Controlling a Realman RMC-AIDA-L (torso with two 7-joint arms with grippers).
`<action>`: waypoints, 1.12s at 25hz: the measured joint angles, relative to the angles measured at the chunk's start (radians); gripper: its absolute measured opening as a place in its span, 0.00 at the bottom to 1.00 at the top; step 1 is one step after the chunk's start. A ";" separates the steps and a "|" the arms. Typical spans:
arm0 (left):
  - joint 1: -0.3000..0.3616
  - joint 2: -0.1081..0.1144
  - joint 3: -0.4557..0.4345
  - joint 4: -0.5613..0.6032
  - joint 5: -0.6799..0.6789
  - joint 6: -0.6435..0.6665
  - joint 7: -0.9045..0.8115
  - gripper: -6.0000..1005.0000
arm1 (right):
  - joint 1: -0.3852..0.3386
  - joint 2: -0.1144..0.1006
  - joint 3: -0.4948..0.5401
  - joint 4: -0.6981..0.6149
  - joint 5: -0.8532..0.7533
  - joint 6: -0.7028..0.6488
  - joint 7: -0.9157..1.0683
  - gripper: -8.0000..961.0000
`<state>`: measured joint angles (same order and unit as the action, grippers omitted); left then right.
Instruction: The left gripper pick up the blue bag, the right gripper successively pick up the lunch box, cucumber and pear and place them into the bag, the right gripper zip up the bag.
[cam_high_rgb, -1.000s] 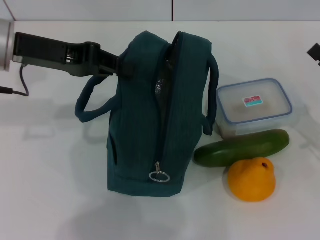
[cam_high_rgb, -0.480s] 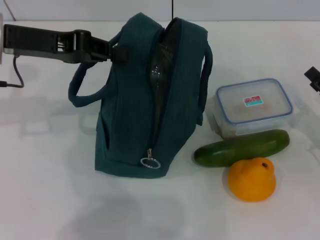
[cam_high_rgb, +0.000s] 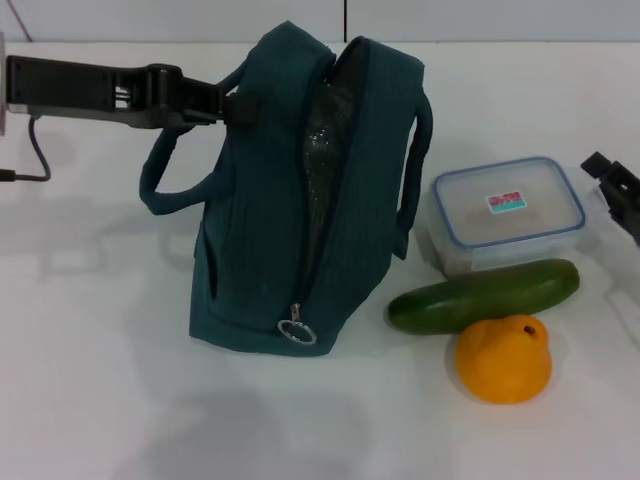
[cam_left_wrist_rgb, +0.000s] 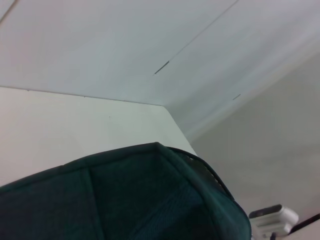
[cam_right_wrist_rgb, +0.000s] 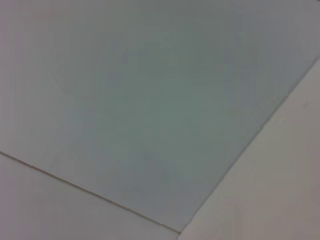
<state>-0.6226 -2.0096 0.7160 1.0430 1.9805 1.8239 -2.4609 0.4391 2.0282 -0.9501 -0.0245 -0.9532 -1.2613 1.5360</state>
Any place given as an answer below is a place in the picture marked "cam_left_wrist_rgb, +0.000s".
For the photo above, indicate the dark teal lunch bag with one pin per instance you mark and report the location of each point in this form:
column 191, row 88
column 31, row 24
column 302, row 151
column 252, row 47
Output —
column 112, row 200

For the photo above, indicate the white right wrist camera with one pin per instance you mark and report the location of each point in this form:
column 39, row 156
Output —
column 271, row 220

